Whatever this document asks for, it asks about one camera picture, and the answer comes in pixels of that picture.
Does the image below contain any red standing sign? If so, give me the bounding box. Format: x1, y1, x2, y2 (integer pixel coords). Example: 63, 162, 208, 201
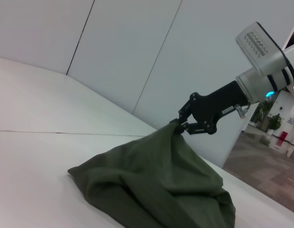
275, 130, 288, 151

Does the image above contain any dark green printed T-shirt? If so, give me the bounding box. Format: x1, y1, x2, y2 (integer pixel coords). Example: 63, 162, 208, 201
67, 121, 237, 228

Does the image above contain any small silver right gripper connector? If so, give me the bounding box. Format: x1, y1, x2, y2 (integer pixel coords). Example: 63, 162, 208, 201
234, 104, 250, 119

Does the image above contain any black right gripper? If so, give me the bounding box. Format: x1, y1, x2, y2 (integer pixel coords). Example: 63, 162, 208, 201
176, 80, 252, 136

